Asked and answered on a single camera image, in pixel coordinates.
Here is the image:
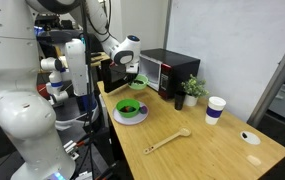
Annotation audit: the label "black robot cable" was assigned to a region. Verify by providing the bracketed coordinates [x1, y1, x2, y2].
[78, 0, 96, 180]

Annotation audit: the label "small potted green plant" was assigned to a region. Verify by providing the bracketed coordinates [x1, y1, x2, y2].
[181, 74, 210, 108]

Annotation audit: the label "grey metal frame beam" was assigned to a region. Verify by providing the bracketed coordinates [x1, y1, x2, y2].
[246, 24, 285, 128]

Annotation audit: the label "wooden spoon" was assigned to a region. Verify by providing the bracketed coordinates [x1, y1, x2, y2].
[142, 126, 192, 156]

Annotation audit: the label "bright green plastic bowl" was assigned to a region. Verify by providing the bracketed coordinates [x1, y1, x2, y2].
[115, 98, 141, 119]

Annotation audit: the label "dark toy food pieces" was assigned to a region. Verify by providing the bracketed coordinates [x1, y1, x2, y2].
[120, 105, 137, 114]

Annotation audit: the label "mint green bowl with handle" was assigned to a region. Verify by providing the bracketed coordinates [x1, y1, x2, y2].
[127, 73, 150, 91]

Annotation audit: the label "pale lavender round plate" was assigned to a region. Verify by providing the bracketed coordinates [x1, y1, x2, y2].
[112, 101, 150, 126]

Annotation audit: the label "white blue articulated device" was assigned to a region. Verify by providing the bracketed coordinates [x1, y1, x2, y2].
[40, 38, 94, 113]

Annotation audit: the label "white table cable grommet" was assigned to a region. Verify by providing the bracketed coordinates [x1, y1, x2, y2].
[240, 130, 262, 146]

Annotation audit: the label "black plastic cup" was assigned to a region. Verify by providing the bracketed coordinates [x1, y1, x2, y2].
[174, 90, 187, 111]

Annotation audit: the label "red black microwave oven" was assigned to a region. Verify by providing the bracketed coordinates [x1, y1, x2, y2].
[138, 48, 202, 101]

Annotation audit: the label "white paper cup blue band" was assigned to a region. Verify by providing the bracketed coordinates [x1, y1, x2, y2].
[204, 96, 227, 126]

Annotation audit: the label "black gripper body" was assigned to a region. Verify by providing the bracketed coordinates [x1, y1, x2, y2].
[124, 70, 140, 84]

